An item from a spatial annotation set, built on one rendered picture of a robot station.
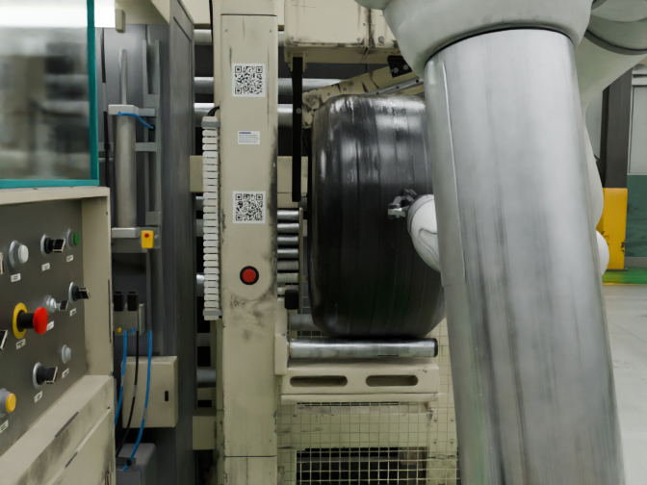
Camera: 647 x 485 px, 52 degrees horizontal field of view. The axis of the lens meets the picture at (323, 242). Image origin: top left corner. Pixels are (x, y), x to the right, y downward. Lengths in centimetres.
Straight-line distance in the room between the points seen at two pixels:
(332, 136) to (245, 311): 47
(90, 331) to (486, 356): 107
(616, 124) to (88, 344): 971
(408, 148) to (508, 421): 105
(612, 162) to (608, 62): 994
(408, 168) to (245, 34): 50
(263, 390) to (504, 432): 126
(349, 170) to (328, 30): 59
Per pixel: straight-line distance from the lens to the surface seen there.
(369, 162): 139
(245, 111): 157
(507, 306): 41
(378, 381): 161
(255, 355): 162
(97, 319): 139
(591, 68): 67
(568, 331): 42
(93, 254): 137
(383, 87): 199
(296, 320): 181
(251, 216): 157
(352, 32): 187
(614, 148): 1060
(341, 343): 154
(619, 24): 62
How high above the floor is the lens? 128
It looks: 5 degrees down
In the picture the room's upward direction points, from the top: straight up
